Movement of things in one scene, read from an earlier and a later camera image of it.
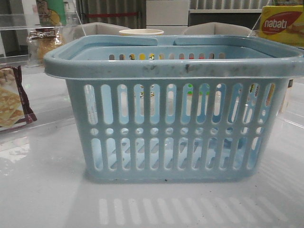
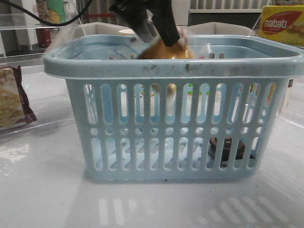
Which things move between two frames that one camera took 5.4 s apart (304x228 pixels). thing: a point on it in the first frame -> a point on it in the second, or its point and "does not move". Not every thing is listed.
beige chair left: x=97 y=28 does not move
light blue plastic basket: x=205 y=109 does not move
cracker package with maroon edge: x=15 y=109 does not move
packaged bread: x=40 y=41 -> x=180 y=49
